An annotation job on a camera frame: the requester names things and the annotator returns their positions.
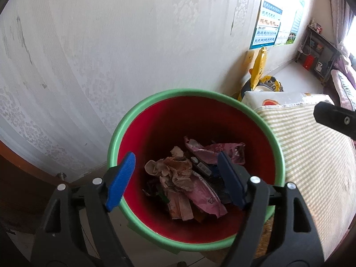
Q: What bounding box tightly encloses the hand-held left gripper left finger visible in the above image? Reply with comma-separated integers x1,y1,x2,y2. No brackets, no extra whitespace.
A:
30,152,137,267

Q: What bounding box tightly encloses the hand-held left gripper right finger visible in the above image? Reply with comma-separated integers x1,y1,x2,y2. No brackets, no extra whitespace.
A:
217,152,324,267

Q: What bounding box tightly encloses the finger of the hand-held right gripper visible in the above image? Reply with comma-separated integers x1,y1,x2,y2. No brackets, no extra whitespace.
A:
313,101,356,140

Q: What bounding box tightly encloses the dark blue wrapper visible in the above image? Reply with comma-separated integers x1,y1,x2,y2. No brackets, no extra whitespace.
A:
208,164,223,179

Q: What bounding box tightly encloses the pink wrapper with silver lining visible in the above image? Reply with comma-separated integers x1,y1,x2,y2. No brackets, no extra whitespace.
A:
191,175,229,218

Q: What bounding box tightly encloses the pink plastic wrapper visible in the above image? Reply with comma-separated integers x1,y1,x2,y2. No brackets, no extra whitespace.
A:
183,136,247,166

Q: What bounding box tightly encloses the brown paper wad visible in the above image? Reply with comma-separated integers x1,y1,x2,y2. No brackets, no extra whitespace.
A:
144,146,196,193

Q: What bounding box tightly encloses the red bucket with green rim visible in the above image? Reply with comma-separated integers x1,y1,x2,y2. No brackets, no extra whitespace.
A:
107,88,286,255

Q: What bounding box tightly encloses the purple pillow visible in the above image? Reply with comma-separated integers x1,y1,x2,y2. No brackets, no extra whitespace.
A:
335,54,356,72

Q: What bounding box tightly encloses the red container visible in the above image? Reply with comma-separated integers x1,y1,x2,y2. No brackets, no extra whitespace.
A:
302,55,316,70

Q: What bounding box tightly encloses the yellow and black toy car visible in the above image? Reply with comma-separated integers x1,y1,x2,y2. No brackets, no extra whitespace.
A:
257,75,285,92

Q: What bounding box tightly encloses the dark side table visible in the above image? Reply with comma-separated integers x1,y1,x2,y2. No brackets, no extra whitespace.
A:
295,24,342,84

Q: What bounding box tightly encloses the yellow duck toy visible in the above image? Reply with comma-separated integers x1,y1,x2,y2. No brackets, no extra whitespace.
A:
248,47,269,91

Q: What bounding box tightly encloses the patterned curtain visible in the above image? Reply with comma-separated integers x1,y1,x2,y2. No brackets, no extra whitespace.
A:
326,0,356,51

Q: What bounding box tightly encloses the white chart wall poster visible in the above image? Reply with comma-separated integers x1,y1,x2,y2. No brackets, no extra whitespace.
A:
274,22,292,47

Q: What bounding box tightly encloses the green number wall poster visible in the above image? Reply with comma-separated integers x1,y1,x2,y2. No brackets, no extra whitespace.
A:
285,0,305,45

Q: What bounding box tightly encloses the blue letter wall poster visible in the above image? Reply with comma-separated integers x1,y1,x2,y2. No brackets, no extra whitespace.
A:
249,0,284,51

